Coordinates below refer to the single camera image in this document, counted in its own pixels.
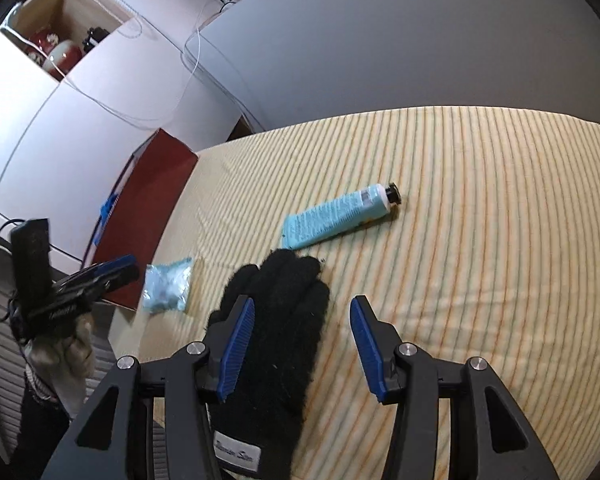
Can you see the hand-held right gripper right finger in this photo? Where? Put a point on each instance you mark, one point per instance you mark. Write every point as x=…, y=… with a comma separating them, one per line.
x=367, y=345

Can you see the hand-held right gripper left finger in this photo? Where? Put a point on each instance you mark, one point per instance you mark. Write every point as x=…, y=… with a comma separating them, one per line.
x=237, y=345

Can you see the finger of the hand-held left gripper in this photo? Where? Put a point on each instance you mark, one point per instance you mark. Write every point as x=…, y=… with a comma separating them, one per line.
x=117, y=280
x=115, y=262

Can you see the black knit glove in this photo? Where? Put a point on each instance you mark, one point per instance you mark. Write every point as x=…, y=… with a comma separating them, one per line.
x=285, y=320

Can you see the red box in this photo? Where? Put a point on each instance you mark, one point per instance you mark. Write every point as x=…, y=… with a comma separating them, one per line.
x=145, y=195

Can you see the person's left forearm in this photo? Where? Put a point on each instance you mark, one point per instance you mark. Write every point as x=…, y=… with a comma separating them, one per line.
x=37, y=420

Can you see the person's left hand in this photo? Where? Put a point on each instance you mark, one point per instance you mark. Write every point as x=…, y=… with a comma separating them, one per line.
x=60, y=360

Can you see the light blue plastic packet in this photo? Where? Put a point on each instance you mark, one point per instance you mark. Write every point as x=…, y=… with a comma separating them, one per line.
x=165, y=287

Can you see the light blue cream tube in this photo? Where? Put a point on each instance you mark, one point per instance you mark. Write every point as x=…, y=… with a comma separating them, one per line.
x=330, y=217

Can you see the striped tablecloth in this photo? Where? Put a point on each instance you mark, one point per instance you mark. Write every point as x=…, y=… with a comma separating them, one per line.
x=480, y=210

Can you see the red white jar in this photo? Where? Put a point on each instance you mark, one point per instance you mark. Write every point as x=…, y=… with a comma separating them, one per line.
x=64, y=60
x=42, y=42

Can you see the black white figurine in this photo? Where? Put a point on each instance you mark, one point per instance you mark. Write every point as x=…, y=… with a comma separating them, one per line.
x=95, y=39

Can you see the cardboard box with items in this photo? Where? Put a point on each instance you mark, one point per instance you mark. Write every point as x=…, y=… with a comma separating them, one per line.
x=45, y=5

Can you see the white cabinet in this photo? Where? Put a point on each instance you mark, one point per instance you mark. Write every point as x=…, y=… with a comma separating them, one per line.
x=405, y=35

